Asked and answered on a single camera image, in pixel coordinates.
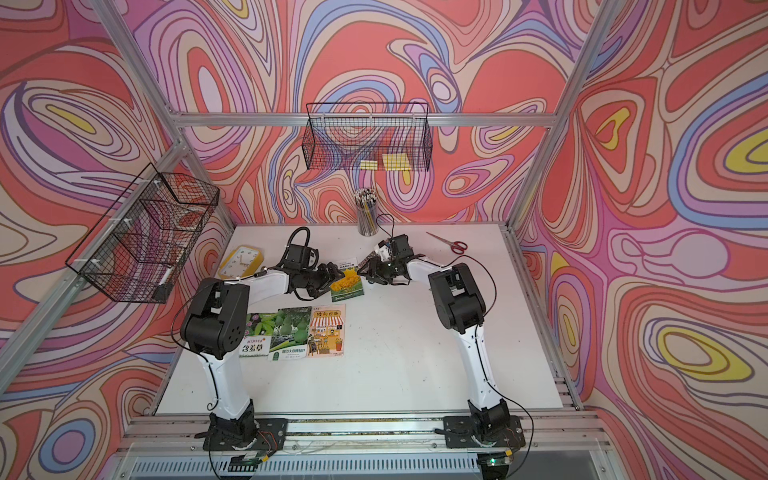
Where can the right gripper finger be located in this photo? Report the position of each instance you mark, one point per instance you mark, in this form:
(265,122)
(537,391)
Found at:
(371,277)
(371,263)

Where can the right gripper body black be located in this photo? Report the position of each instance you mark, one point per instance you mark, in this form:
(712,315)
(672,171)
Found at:
(387,269)

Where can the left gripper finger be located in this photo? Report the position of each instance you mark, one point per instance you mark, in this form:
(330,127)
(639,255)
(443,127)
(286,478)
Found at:
(330,272)
(321,287)

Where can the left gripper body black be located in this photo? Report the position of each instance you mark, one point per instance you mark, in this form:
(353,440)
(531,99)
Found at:
(313,280)

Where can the yellow sunflower seed packet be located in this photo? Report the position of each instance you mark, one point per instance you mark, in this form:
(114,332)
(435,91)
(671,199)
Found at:
(350,285)

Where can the orange shop seed packet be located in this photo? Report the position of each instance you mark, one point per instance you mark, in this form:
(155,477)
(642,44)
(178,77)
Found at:
(327,331)

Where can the dark green melon seed packet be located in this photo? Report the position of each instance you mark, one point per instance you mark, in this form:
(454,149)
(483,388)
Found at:
(290,335)

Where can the green mimosa seed packet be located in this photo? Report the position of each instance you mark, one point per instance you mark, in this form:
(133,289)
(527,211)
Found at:
(258,335)

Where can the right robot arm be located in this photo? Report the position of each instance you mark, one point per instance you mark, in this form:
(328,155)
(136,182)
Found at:
(461,309)

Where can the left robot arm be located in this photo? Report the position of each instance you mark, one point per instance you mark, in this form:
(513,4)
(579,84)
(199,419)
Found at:
(215,326)

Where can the yellow square clock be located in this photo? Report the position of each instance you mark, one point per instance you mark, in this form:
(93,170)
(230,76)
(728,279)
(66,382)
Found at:
(242,262)

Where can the pencil cup with pencils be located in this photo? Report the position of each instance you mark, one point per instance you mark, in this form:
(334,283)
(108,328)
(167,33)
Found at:
(366,201)

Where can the yellow sticky notes large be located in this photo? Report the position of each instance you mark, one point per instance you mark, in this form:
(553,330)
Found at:
(396,162)

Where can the red handled scissors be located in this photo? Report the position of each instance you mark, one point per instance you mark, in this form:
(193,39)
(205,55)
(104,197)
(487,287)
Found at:
(456,246)

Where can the back black wire basket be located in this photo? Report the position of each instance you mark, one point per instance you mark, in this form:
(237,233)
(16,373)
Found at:
(339,135)

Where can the black wire basket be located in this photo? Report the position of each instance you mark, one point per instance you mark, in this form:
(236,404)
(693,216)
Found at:
(339,135)
(139,247)

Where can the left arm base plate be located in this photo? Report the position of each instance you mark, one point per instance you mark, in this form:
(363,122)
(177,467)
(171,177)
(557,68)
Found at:
(270,433)

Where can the left black wire basket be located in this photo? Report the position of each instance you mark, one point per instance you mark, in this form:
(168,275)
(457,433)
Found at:
(139,247)

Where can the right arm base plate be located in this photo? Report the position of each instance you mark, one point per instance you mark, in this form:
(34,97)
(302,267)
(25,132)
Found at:
(459,433)

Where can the aluminium front rail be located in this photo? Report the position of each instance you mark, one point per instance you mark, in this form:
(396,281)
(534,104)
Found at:
(546,430)

